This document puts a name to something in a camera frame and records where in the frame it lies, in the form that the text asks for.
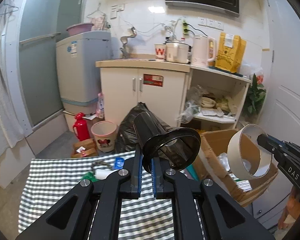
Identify white tape roll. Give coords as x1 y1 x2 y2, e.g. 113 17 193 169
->
227 124 272 180

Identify black plastic cup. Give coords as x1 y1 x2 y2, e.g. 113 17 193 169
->
133 111 201 173

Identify person's right hand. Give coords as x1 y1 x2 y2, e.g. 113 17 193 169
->
278 186 300 230

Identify green plastic wrapper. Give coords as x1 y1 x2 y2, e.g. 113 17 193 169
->
82 172 98 182

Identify white green medicine box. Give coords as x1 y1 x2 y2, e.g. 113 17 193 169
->
234 178 252 192

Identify green potted plant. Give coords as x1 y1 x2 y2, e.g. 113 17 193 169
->
243 74 267 118

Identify brown cardboard box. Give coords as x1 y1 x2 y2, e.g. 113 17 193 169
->
193 124 279 207

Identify grey checkered tablecloth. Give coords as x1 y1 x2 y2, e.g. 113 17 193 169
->
18 150 206 240

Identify white blue tissue packet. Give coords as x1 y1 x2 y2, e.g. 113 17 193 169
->
113 157 125 170

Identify small brown cardboard boxes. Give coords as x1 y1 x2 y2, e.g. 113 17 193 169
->
71 139 98 158

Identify white open shelf unit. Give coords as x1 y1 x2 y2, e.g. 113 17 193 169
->
178 66 251 131

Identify stacked white bowls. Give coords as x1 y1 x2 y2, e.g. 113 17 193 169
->
200 96 216 108

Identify black garbage bag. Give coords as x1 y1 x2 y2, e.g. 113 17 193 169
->
114 102 173 153

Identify pink minnie waste bin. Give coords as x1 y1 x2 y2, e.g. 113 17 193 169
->
91 121 117 153

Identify red thermos jug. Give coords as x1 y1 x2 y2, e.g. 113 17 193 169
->
72 113 91 141

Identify pink spray bottle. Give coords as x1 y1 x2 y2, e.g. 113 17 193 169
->
95 92 104 119

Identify yellow paper bag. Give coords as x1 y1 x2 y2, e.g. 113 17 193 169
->
215 32 247 73

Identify white electric kettle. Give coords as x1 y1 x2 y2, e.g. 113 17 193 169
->
191 35 216 67

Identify white cabinet with doors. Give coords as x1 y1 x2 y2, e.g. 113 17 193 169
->
95 59 190 127

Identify white rice cooker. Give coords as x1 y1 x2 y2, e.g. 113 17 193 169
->
166 42 190 64

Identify grey washing machine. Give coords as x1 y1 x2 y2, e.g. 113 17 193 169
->
56 30 111 115

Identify green power strip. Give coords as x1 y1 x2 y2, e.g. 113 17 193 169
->
182 20 189 35

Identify white cup red W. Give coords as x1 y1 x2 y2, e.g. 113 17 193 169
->
155 43 166 61

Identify pink plastic basin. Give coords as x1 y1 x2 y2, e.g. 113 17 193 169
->
66 23 94 36

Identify grey glass sliding door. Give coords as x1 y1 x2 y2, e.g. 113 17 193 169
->
19 0 84 126

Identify dark bead bracelet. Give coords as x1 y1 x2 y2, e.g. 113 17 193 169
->
90 160 113 173

